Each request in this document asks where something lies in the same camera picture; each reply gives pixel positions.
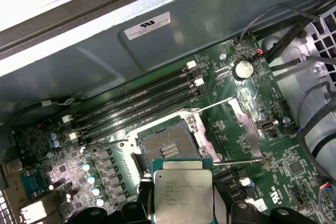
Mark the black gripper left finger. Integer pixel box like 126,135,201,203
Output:
65,174,155,224

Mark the RAM slot with white clips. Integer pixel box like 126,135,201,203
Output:
68,77,205,141
62,60,197,124

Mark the CPU socket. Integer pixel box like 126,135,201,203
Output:
119,108,221,180

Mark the white label sticker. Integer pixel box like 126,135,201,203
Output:
123,11,171,40

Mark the thin wire locking lever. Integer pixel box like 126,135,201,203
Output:
88,139,125,152
213,157,266,166

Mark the thick black wire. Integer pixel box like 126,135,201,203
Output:
298,81,336,175

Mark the green motherboard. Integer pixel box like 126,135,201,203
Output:
10,31,336,224

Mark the black open PC case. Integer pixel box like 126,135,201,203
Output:
0,0,336,224

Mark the round coin cell battery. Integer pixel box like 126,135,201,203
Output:
233,60,255,80

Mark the silver CPU green substrate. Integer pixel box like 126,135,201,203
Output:
152,157,216,224

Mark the silver metal drive cage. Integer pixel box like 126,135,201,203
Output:
258,8,336,177

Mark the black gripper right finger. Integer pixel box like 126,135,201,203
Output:
213,182,314,224

